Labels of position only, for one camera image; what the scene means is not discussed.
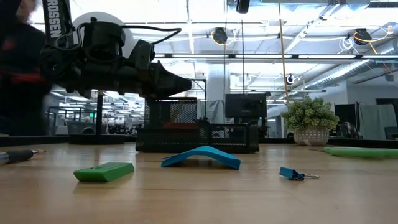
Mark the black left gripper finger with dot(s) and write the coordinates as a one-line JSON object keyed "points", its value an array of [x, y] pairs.
{"points": [[161, 95], [168, 82]]}

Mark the blue curved plastic piece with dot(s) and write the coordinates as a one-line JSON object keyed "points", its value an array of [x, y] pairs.
{"points": [[202, 152]]}

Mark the green eraser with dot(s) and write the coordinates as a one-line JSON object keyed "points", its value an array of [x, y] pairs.
{"points": [[104, 172]]}

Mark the black ballpoint pen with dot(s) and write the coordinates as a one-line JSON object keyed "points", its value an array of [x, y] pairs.
{"points": [[17, 156]]}

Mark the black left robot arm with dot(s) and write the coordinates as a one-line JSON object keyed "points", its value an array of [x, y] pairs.
{"points": [[56, 25]]}

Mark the black mesh desk organizer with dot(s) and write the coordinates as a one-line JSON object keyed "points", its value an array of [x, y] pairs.
{"points": [[174, 140]]}

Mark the white globe lamp black stand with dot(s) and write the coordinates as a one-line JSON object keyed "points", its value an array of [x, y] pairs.
{"points": [[97, 139]]}

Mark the black monitor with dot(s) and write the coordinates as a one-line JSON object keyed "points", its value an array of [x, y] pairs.
{"points": [[245, 105]]}

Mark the person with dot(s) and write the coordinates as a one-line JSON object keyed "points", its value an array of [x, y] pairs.
{"points": [[18, 77]]}

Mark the green plant in white pot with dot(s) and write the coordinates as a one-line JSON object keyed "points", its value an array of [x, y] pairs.
{"points": [[311, 118]]}

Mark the blue binder clip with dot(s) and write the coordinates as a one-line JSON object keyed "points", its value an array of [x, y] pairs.
{"points": [[287, 173]]}

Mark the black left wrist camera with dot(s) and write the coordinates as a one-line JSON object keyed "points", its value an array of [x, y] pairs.
{"points": [[141, 54]]}

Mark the black aluminium table frame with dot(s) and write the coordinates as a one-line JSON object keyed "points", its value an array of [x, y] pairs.
{"points": [[357, 142]]}

